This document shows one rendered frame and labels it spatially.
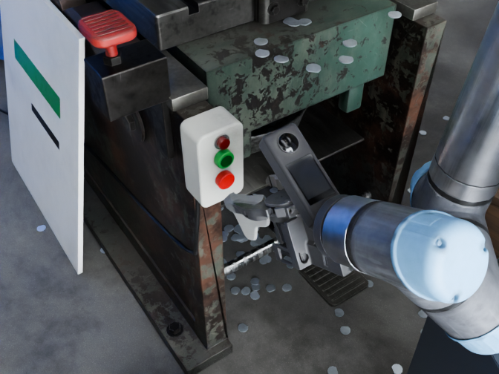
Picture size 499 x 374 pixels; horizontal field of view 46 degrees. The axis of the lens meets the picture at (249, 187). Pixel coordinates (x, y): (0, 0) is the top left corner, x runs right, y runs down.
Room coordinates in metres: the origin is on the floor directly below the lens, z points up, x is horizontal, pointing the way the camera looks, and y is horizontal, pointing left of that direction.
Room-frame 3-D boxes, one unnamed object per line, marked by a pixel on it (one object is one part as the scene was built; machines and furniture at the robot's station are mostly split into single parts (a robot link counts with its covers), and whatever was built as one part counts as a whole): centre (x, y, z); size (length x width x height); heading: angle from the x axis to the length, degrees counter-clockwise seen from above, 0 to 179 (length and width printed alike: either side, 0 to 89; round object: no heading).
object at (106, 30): (0.69, 0.18, 0.72); 0.07 x 0.06 x 0.08; 34
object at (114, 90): (0.70, 0.17, 0.62); 0.10 x 0.06 x 0.20; 124
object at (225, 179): (0.63, 0.04, 0.54); 0.03 x 0.01 x 0.03; 124
